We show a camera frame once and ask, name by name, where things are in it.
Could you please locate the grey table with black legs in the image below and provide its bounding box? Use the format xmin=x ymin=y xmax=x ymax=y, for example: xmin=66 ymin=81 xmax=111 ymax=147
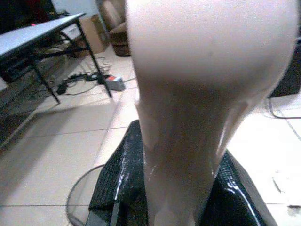
xmin=0 ymin=13 xmax=113 ymax=105

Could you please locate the black power adapter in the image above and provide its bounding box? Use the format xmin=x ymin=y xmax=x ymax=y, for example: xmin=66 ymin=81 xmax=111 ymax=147
xmin=57 ymin=81 xmax=68 ymax=96

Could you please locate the grey power strip red switch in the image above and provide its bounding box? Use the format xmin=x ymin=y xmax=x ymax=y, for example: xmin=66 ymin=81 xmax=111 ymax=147
xmin=104 ymin=75 xmax=127 ymax=91

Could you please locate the thin grey cable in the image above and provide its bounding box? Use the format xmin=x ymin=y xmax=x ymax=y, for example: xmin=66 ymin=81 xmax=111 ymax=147
xmin=265 ymin=97 xmax=301 ymax=120

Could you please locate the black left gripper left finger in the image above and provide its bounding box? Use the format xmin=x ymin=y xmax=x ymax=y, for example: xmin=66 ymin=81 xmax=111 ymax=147
xmin=86 ymin=119 xmax=149 ymax=226

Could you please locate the brown cardboard box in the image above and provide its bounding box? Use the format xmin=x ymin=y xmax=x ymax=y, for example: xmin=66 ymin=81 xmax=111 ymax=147
xmin=79 ymin=14 xmax=109 ymax=57

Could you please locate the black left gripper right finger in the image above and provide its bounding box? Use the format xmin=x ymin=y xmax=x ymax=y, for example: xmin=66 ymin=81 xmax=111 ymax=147
xmin=199 ymin=150 xmax=278 ymax=226

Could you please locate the black box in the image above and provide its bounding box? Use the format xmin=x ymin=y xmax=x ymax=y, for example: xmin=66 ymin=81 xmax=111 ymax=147
xmin=268 ymin=37 xmax=301 ymax=98

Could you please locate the black power strip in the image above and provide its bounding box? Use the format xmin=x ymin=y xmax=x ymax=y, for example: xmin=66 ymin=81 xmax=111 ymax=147
xmin=68 ymin=72 xmax=99 ymax=82

